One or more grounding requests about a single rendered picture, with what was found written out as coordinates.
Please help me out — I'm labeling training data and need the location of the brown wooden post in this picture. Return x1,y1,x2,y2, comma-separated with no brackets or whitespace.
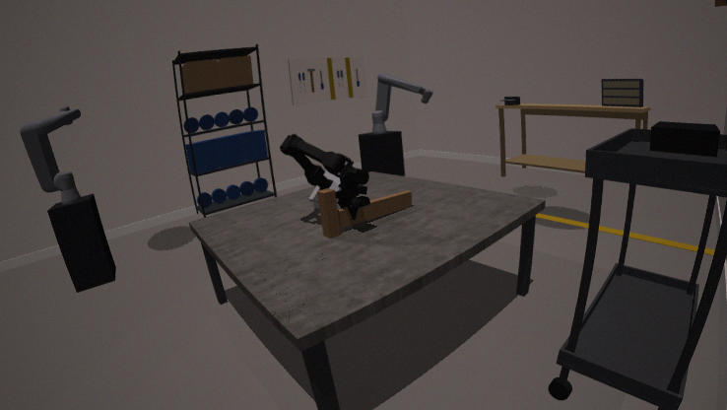
317,188,341,239

